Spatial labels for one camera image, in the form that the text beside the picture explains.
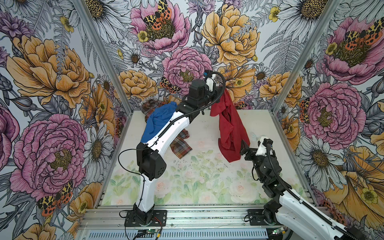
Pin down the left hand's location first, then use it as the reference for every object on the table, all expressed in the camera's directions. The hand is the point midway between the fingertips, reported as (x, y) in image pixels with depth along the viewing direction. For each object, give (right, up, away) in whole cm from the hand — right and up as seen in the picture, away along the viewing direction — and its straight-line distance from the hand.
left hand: (221, 90), depth 76 cm
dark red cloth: (+8, -19, +10) cm, 24 cm away
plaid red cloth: (-24, -31, +23) cm, 45 cm away
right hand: (+14, -27, +2) cm, 31 cm away
